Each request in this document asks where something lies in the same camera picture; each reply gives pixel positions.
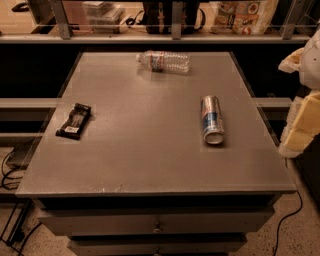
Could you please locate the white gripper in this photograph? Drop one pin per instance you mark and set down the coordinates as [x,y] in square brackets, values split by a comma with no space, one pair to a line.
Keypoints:
[311,68]

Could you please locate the redbull can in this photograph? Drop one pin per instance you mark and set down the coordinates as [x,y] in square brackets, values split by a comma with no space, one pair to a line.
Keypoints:
[212,124]

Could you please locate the printed snack bag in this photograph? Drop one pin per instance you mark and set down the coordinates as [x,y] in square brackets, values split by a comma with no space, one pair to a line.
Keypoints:
[251,17]

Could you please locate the clear plastic water bottle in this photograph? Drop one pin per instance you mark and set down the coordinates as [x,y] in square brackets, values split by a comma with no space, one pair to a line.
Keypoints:
[164,61]

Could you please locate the grey cabinet with drawers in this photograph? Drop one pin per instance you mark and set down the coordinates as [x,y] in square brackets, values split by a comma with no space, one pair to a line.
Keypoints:
[141,161]

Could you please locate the round drawer knob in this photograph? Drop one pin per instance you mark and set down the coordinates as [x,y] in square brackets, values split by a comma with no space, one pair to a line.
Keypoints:
[157,229]

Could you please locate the clear plastic container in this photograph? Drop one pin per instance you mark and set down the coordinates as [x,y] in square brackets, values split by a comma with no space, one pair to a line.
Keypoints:
[103,16]

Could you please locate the black snack bar wrapper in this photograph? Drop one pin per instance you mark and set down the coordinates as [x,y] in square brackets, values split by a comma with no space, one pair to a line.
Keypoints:
[77,119]

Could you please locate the grey metal shelf rail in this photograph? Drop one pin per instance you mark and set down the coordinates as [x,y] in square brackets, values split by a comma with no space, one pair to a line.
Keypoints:
[52,21]

